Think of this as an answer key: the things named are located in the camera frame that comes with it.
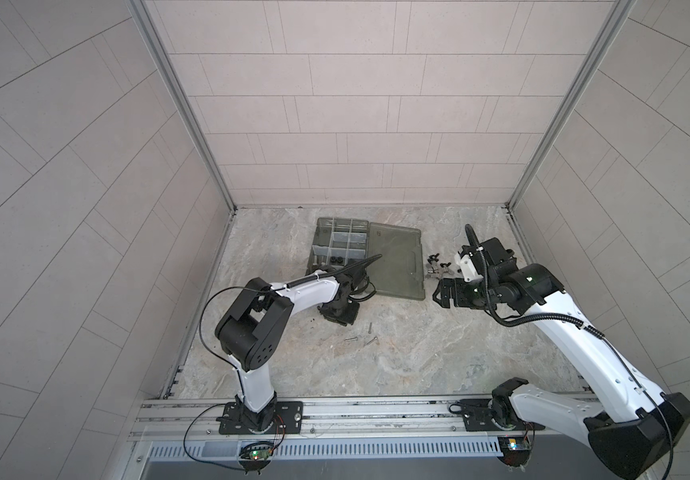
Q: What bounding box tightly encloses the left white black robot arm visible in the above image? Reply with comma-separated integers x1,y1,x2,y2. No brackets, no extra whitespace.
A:
197,254,381,436

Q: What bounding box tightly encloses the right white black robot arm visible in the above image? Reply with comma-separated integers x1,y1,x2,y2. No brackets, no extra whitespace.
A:
433,225,690,479

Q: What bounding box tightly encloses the pile of silver screws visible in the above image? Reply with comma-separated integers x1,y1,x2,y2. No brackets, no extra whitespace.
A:
343,322,379,346

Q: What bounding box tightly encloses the pile of wing nuts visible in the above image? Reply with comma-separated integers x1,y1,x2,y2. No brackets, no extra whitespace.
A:
425,253,456,279

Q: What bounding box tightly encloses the clear compartment organizer box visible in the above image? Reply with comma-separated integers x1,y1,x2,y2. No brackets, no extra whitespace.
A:
306,217,370,274

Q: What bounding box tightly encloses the right controller board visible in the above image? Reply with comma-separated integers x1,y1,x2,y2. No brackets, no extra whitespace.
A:
497,436,532,468

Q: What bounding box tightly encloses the controller board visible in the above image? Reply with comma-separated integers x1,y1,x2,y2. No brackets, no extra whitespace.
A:
239,441,275,462
497,436,532,468

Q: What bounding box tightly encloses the left controller board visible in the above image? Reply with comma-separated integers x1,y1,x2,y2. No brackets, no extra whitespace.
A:
239,441,275,462

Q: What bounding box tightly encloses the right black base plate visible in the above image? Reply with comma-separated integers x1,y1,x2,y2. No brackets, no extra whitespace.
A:
447,398,545,432

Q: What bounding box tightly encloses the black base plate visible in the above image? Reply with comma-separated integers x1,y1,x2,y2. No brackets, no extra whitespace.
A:
218,400,304,435
447,398,545,432

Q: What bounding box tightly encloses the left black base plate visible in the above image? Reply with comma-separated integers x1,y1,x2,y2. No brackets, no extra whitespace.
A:
218,400,304,435

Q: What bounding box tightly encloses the aluminium mounting rail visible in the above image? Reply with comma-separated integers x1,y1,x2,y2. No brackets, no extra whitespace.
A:
128,392,634,444

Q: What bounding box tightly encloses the black cable left base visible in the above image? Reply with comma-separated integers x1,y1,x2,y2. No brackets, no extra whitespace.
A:
182,403,250,473

